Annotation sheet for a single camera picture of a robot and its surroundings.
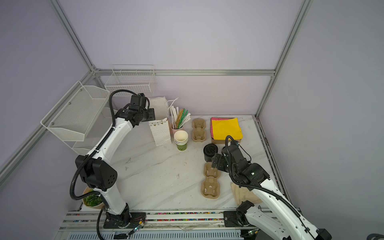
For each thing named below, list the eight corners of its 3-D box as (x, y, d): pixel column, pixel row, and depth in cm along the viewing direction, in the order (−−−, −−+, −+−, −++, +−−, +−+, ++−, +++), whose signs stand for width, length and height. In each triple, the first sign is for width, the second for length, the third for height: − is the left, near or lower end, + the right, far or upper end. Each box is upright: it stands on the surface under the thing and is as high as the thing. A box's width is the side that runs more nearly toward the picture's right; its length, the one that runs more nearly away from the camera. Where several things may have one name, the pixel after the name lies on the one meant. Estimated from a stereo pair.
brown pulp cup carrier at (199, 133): (191, 142, 106) (191, 139, 103) (192, 121, 119) (191, 118, 116) (206, 142, 106) (207, 139, 103) (205, 121, 119) (205, 118, 116)
